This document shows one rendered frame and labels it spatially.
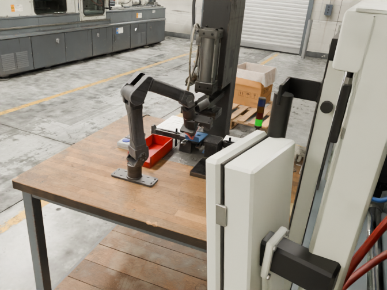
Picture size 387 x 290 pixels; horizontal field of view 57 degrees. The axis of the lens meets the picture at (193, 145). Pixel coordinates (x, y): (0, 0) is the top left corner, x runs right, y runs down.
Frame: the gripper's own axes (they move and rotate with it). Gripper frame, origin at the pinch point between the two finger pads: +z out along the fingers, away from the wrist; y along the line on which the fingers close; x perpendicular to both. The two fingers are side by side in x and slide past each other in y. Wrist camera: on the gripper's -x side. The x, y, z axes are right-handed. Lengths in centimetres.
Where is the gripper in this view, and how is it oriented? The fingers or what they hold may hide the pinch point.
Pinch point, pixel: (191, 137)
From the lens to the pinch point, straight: 172.2
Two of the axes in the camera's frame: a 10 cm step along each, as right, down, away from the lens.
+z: 0.8, 6.7, 7.4
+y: 3.6, -7.1, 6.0
